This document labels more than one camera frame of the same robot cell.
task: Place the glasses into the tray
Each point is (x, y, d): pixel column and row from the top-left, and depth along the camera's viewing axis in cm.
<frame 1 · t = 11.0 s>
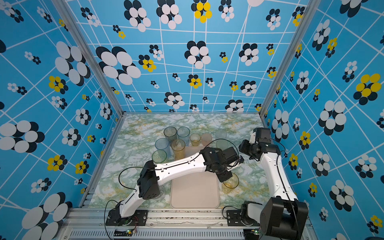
left hand: (229, 175, 76), fingers closed
right hand: (244, 147, 83), fingers open
beige plastic tray: (200, 190, 82), point 2 cm above the table
blue clear faceted glass: (183, 136, 93), point 13 cm above the table
small yellow glass: (195, 138, 104), point 3 cm above the table
small pink frosted glass: (206, 139, 104), point 2 cm above the table
blue frosted tall glass: (163, 144, 94), point 9 cm above the table
green clear glass: (159, 156, 100), on the table
amber tall glass: (178, 146, 100), point 2 cm above the table
amber tall glass 2: (228, 186, 71), point 14 cm above the table

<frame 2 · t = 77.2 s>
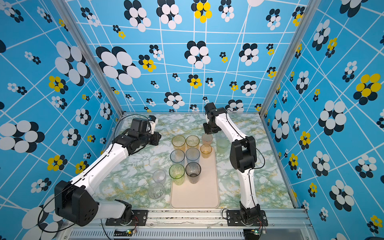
left hand: (160, 134, 83), fingers closed
right hand: (210, 131, 97), fingers closed
blue clear faceted glass: (177, 156, 90), point 7 cm above the table
blue frosted tall glass: (192, 154, 90), point 8 cm above the table
green clear glass: (176, 172, 84), point 7 cm above the table
amber tall glass 2: (192, 141, 92), point 11 cm above the table
grey smoky tall glass: (193, 170, 77), point 15 cm above the table
small clear glass: (159, 176, 88), on the table
large clear glass: (156, 190, 84), on the table
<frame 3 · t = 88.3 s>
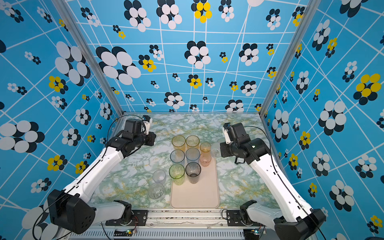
left hand: (155, 134, 81), fingers closed
right hand: (225, 145, 74), fingers closed
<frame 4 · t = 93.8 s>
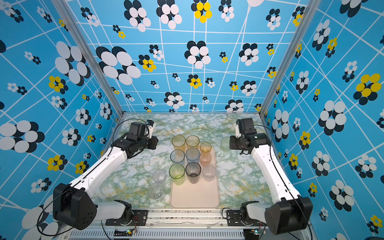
left hand: (157, 139, 84), fingers closed
right hand: (235, 142, 80), fingers closed
